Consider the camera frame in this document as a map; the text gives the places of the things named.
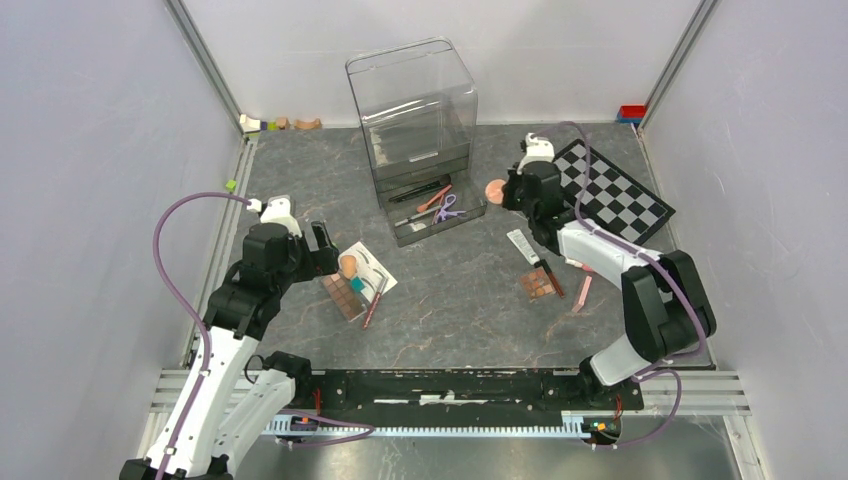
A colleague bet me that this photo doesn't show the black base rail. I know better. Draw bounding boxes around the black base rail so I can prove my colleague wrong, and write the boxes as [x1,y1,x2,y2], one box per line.
[289,368,645,428]

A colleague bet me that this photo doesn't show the black makeup brush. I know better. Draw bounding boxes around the black makeup brush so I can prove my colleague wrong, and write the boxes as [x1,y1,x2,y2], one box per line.
[388,181,449,203]

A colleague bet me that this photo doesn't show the clear acrylic drawer organizer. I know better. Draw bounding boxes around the clear acrylic drawer organizer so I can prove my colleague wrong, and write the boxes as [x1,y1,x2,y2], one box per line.
[345,37,486,247]

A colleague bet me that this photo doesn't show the white cosmetic tube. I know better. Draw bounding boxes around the white cosmetic tube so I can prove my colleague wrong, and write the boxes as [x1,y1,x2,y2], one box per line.
[507,229,541,267]

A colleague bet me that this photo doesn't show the thin pink lip brush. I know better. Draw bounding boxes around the thin pink lip brush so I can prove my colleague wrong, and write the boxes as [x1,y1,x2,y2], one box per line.
[416,184,452,213]

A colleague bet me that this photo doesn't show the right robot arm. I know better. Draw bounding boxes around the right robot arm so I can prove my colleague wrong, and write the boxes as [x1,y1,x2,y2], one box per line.
[502,161,717,408]

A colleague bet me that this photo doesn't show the red blue blocks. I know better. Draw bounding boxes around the red blue blocks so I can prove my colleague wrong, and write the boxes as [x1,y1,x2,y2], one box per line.
[616,104,647,125]

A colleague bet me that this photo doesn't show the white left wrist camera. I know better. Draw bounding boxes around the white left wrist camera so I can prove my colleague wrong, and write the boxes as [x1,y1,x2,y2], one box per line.
[246,195,303,238]

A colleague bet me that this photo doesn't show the red lip gloss tube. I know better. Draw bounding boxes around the red lip gloss tube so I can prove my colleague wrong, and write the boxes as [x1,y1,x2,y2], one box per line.
[362,277,388,330]

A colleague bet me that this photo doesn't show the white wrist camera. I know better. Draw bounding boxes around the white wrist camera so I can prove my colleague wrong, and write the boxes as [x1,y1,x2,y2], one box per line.
[516,133,555,175]
[246,195,303,238]

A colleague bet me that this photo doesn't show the small wooden toy blocks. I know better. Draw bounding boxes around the small wooden toy blocks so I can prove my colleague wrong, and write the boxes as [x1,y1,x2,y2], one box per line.
[238,114,323,135]

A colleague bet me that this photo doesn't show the brown eyeshadow palette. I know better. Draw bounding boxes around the brown eyeshadow palette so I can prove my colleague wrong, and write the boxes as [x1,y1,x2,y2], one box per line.
[321,273,366,321]

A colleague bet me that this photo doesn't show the eyebrow stencil card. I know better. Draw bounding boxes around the eyebrow stencil card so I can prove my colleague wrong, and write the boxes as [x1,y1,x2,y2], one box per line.
[338,241,398,302]

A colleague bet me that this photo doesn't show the black silver mascara pen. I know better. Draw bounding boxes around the black silver mascara pen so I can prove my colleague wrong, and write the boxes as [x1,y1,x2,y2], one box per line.
[394,206,441,227]

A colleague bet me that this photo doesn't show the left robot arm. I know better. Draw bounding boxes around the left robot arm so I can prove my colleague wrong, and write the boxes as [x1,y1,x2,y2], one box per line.
[119,221,339,479]

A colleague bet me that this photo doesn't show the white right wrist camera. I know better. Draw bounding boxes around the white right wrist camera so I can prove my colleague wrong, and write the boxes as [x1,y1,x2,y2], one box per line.
[516,133,555,175]

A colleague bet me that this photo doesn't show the round peach powder puff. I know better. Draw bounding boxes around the round peach powder puff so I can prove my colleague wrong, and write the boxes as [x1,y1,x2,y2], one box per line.
[485,179,506,205]

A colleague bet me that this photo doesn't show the black white checkerboard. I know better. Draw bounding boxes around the black white checkerboard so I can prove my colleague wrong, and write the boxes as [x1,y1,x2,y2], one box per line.
[553,139,676,245]

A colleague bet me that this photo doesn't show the teal cube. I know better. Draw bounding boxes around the teal cube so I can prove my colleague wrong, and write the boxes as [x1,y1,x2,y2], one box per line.
[350,277,365,292]

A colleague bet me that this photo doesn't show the aluminium frame rail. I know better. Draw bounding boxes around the aluminium frame rail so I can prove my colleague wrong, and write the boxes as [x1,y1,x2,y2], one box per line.
[164,0,244,135]

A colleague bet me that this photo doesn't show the pink compact case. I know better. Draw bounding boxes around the pink compact case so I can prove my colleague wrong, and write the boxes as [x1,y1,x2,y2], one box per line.
[572,275,593,313]

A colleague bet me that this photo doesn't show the purple eyelash curler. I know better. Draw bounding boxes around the purple eyelash curler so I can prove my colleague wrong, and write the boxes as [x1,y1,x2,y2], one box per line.
[432,194,466,225]

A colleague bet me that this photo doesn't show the orange blush palette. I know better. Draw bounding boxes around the orange blush palette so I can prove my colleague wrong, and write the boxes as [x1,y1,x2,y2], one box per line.
[519,267,556,301]

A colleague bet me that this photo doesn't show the orange makeup sponge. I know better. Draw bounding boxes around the orange makeup sponge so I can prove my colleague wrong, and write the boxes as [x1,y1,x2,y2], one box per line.
[339,255,358,280]

